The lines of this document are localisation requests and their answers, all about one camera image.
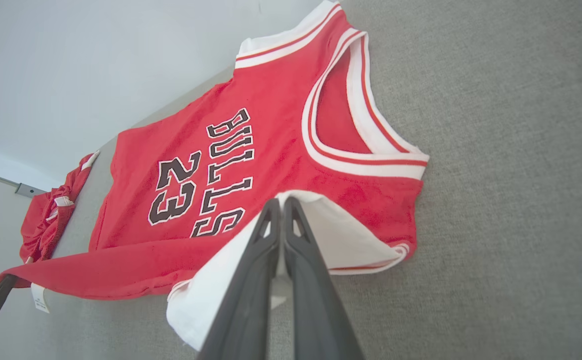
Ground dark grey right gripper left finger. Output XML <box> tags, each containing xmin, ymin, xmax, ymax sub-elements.
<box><xmin>198</xmin><ymin>198</ymin><xmax>281</xmax><ymax>360</ymax></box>

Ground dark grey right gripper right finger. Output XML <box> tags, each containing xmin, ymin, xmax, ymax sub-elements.
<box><xmin>283</xmin><ymin>196</ymin><xmax>364</xmax><ymax>360</ymax></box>

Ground red shorts with white stripes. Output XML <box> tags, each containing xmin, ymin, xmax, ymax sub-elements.
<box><xmin>19</xmin><ymin>150</ymin><xmax>100</xmax><ymax>264</ymax></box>

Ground red Bulls basketball jersey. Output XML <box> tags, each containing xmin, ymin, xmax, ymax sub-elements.
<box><xmin>0</xmin><ymin>0</ymin><xmax>429</xmax><ymax>352</ymax></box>

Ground grey metal wall bracket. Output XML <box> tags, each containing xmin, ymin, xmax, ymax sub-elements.
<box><xmin>15</xmin><ymin>183</ymin><xmax>46</xmax><ymax>198</ymax></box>

